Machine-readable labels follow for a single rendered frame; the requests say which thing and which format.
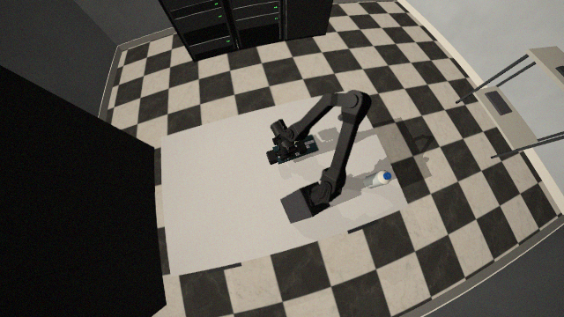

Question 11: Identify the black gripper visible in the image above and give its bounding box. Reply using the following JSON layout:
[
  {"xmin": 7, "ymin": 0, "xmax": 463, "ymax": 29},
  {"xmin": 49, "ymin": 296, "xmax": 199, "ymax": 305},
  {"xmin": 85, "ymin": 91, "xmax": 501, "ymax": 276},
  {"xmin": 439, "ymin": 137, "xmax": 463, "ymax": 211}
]
[{"xmin": 266, "ymin": 140, "xmax": 307, "ymax": 165}]

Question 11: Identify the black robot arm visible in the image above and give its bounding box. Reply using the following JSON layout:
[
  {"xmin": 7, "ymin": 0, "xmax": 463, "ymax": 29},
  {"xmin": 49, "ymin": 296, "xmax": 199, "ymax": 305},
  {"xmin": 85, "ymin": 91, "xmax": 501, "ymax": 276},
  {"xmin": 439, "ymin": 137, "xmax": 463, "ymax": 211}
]
[{"xmin": 271, "ymin": 90, "xmax": 372, "ymax": 207}]

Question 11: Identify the dark green keyboard case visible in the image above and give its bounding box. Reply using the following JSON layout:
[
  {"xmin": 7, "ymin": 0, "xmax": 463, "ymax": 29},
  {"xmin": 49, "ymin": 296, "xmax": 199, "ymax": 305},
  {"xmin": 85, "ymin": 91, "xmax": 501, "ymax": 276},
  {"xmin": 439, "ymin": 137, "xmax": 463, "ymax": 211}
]
[{"xmin": 272, "ymin": 135, "xmax": 319, "ymax": 164}]

